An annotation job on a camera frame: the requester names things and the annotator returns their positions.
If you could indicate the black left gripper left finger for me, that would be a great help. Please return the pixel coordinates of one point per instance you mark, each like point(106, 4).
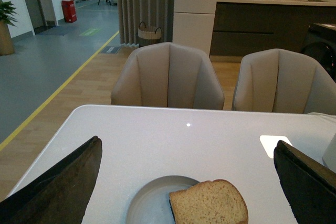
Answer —
point(62, 193)

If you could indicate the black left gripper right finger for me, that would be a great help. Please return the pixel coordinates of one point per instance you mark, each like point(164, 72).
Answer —
point(308, 186)

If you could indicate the grey round plate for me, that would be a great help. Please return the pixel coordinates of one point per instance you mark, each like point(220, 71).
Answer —
point(151, 204)

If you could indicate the brown bread slice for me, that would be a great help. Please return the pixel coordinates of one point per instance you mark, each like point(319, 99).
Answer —
point(217, 201)

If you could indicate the beige right chair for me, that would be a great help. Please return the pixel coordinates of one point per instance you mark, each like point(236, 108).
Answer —
point(283, 81)

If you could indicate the beige chair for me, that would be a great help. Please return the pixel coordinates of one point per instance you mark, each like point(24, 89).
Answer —
point(168, 75)
point(283, 81)

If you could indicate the beige left chair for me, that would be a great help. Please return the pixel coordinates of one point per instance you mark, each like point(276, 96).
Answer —
point(168, 75)

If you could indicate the dark kitchen counter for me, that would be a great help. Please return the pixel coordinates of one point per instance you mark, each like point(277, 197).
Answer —
point(243, 28)

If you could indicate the red bin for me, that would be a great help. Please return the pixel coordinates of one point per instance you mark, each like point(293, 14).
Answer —
point(69, 11)

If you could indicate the potted green plant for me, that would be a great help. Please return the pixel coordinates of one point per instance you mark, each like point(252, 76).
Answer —
point(7, 18)

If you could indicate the beige curtain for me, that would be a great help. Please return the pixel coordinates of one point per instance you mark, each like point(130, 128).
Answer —
point(157, 13)

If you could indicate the white tall cabinet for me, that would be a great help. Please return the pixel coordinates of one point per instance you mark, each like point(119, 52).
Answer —
point(193, 23)

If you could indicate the woven basket with handles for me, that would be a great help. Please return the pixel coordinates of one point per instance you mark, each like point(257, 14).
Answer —
point(148, 35)

